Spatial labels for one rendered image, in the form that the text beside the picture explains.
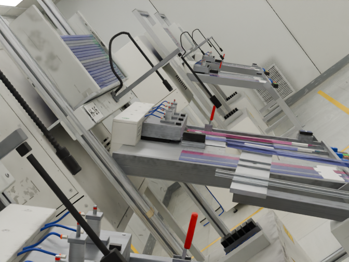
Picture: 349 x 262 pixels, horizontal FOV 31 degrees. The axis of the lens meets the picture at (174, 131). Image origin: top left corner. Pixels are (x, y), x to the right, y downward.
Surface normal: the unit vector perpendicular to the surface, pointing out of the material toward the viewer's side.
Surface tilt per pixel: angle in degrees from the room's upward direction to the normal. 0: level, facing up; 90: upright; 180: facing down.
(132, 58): 90
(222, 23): 90
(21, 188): 90
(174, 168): 90
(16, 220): 43
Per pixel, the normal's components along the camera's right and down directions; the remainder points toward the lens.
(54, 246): 0.10, -0.98
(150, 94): -0.08, 0.15
